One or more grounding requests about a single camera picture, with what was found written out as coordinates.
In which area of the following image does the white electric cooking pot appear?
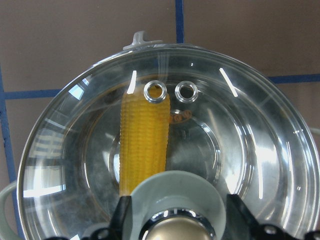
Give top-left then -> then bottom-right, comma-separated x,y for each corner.
0,32 -> 320,240

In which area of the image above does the glass pot lid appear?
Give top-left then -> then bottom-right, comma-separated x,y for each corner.
17,44 -> 320,240

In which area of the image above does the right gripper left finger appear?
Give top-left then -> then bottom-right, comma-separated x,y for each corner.
109,196 -> 133,238

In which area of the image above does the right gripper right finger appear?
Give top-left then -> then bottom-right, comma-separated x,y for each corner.
226,194 -> 260,238

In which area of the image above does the yellow corn cob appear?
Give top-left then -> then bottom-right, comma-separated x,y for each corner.
119,93 -> 170,196

